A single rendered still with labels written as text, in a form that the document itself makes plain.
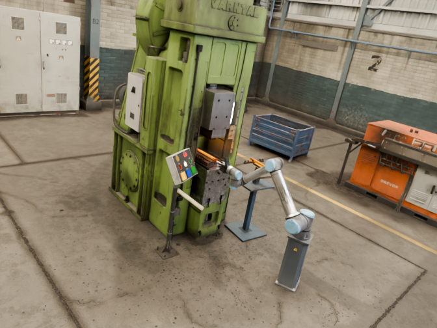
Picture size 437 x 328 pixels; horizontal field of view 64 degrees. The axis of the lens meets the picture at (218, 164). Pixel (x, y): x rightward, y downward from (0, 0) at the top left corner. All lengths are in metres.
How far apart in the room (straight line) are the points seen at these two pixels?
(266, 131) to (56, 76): 4.68
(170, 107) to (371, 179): 4.16
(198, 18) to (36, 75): 5.36
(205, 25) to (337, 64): 8.40
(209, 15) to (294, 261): 2.54
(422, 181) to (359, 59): 5.61
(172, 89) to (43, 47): 4.76
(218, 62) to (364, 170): 3.95
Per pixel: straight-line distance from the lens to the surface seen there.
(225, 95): 3.75
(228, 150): 4.25
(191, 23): 3.54
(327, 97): 11.74
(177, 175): 3.37
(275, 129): 7.65
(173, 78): 3.90
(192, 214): 4.25
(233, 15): 3.79
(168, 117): 3.98
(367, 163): 6.82
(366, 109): 11.18
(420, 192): 6.60
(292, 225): 3.37
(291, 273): 3.81
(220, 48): 3.78
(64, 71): 8.50
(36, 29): 8.23
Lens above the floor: 2.40
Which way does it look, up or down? 21 degrees down
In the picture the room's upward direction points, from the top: 10 degrees clockwise
